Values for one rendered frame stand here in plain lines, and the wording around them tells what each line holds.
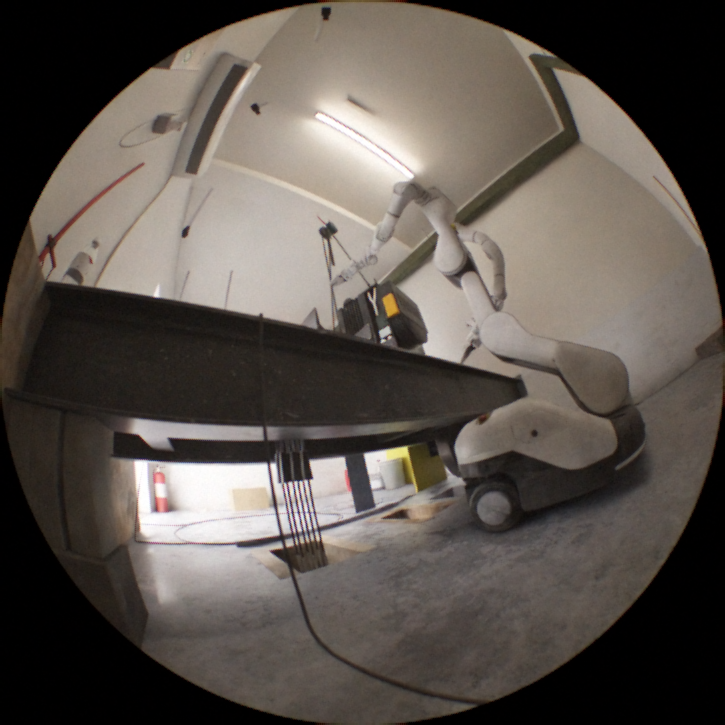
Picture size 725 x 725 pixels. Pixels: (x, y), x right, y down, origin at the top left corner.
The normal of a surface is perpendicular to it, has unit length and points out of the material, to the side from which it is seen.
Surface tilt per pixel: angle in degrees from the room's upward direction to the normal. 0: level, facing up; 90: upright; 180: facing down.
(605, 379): 90
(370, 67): 180
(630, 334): 90
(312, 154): 180
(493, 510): 90
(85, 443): 90
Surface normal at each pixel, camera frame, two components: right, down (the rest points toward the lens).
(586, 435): -0.70, -0.16
